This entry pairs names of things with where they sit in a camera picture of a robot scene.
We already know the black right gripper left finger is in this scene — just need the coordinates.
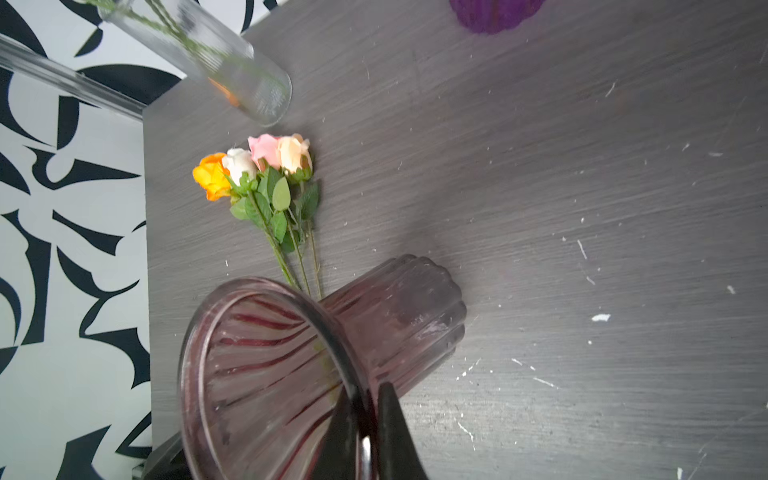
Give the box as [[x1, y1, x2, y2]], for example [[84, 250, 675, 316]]
[[310, 390, 359, 480]]

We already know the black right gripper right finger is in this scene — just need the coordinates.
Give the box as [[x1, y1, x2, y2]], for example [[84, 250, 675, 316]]
[[376, 382, 428, 480]]

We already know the smoky pink glass vase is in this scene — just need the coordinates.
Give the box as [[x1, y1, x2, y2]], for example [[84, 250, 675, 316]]
[[179, 255, 467, 479]]

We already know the peach artificial rose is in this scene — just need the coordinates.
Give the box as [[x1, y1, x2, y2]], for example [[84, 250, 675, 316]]
[[277, 134, 324, 298]]

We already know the clear ribbed glass vase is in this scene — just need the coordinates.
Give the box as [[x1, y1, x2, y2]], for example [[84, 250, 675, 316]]
[[92, 1, 293, 127]]

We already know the purple blue glass vase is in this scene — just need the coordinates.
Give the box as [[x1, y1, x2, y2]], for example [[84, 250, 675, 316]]
[[449, 0, 544, 34]]

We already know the cream artificial rose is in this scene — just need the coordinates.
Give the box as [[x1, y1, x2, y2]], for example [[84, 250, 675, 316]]
[[222, 148, 310, 293]]

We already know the small pink artificial rose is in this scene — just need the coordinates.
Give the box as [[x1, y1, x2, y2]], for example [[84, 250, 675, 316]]
[[248, 134, 317, 296]]

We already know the orange artificial rose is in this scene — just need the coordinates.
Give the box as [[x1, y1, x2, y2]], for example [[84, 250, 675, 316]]
[[192, 149, 300, 288]]

